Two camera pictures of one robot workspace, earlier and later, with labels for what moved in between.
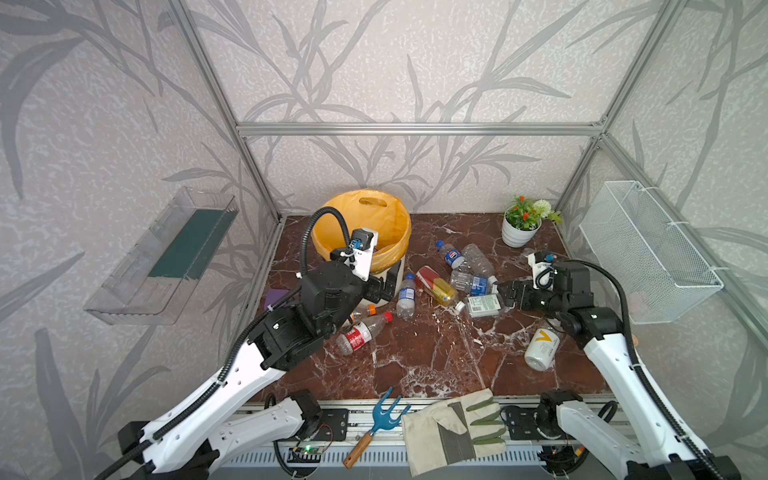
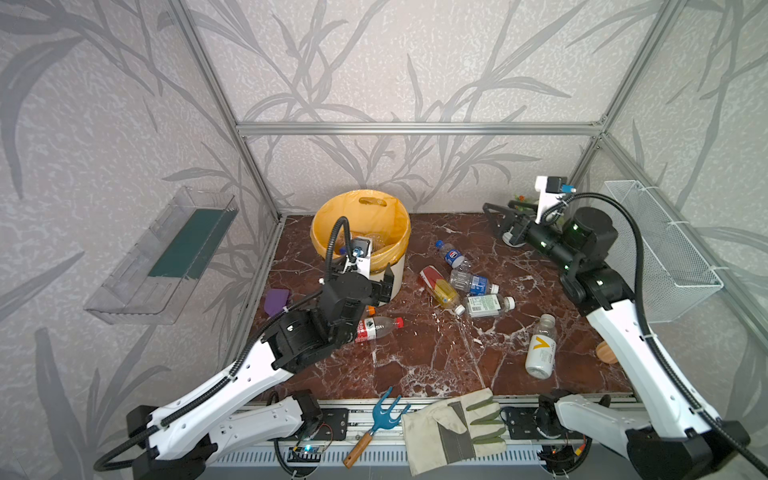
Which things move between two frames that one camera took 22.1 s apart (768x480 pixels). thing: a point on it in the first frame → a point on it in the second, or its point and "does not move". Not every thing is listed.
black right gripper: [519, 294] → [522, 225]
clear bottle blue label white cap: [477, 286] does not move
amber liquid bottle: [439, 288] does not move
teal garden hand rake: [381, 420] does not move
